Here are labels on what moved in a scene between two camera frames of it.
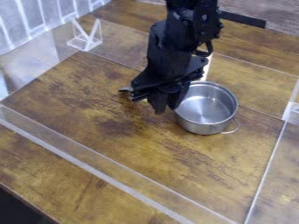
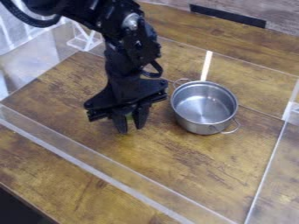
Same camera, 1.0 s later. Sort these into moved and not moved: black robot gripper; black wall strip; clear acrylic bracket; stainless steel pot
Moved: black robot gripper
Not moved: stainless steel pot; clear acrylic bracket; black wall strip
